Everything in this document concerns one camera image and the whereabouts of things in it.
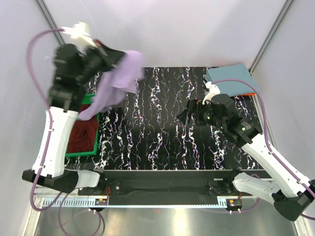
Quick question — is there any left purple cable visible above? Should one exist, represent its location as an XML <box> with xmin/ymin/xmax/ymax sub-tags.
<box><xmin>26</xmin><ymin>28</ymin><xmax>104</xmax><ymax>236</ymax></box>

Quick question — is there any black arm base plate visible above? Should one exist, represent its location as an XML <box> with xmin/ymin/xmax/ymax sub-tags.
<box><xmin>78</xmin><ymin>170</ymin><xmax>241</xmax><ymax>203</ymax></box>

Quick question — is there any dark red t shirt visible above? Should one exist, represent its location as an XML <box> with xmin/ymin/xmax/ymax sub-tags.
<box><xmin>66</xmin><ymin>104</ymin><xmax>98</xmax><ymax>154</ymax></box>

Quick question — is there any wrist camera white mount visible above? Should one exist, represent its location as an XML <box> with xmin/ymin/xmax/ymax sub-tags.
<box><xmin>62</xmin><ymin>22</ymin><xmax>96</xmax><ymax>47</ymax></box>
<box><xmin>202</xmin><ymin>82</ymin><xmax>221</xmax><ymax>105</ymax></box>

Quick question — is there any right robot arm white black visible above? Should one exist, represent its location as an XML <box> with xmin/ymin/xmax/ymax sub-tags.
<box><xmin>177</xmin><ymin>94</ymin><xmax>315</xmax><ymax>221</ymax></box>

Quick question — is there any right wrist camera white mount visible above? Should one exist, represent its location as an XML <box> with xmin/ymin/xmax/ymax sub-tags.
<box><xmin>202</xmin><ymin>82</ymin><xmax>221</xmax><ymax>105</ymax></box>

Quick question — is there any folded orange t shirt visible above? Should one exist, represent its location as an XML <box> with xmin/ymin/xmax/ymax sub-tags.
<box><xmin>237</xmin><ymin>93</ymin><xmax>256</xmax><ymax>96</ymax></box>

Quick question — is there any purple cable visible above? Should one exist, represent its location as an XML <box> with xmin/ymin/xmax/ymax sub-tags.
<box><xmin>211</xmin><ymin>78</ymin><xmax>315</xmax><ymax>221</ymax></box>
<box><xmin>26</xmin><ymin>28</ymin><xmax>104</xmax><ymax>236</ymax></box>

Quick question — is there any purple t shirt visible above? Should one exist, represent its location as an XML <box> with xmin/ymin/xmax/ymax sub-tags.
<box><xmin>78</xmin><ymin>50</ymin><xmax>144</xmax><ymax>121</ymax></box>

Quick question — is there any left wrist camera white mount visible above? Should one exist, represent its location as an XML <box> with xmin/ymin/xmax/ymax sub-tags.
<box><xmin>62</xmin><ymin>22</ymin><xmax>96</xmax><ymax>47</ymax></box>

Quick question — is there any folded blue-grey t shirt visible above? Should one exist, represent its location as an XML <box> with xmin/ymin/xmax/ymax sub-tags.
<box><xmin>205</xmin><ymin>63</ymin><xmax>258</xmax><ymax>97</ymax></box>

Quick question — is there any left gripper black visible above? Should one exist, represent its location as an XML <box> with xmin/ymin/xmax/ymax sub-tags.
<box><xmin>78</xmin><ymin>39</ymin><xmax>129</xmax><ymax>85</ymax></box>

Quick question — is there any right aluminium frame post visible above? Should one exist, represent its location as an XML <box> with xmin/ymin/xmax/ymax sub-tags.
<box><xmin>249</xmin><ymin>0</ymin><xmax>296</xmax><ymax>75</ymax></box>

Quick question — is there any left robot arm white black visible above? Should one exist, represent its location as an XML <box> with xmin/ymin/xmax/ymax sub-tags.
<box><xmin>22</xmin><ymin>41</ymin><xmax>125</xmax><ymax>195</ymax></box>

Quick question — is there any white slotted cable duct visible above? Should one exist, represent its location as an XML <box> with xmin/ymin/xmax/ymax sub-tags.
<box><xmin>43</xmin><ymin>197</ymin><xmax>227</xmax><ymax>209</ymax></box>

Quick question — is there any left aluminium frame post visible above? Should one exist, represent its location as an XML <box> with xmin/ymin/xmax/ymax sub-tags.
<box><xmin>34</xmin><ymin>0</ymin><xmax>65</xmax><ymax>46</ymax></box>

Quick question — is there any green plastic bin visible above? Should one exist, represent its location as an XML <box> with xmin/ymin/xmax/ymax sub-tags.
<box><xmin>64</xmin><ymin>93</ymin><xmax>100</xmax><ymax>158</ymax></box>

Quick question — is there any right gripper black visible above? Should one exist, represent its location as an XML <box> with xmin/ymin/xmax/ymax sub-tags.
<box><xmin>176</xmin><ymin>98</ymin><xmax>225</xmax><ymax>130</ymax></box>

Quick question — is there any aluminium frame post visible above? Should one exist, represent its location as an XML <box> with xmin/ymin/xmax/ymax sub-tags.
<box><xmin>34</xmin><ymin>0</ymin><xmax>65</xmax><ymax>46</ymax></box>
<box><xmin>249</xmin><ymin>0</ymin><xmax>296</xmax><ymax>75</ymax></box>

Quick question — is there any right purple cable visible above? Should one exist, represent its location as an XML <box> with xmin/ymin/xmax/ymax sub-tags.
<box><xmin>211</xmin><ymin>78</ymin><xmax>315</xmax><ymax>221</ymax></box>

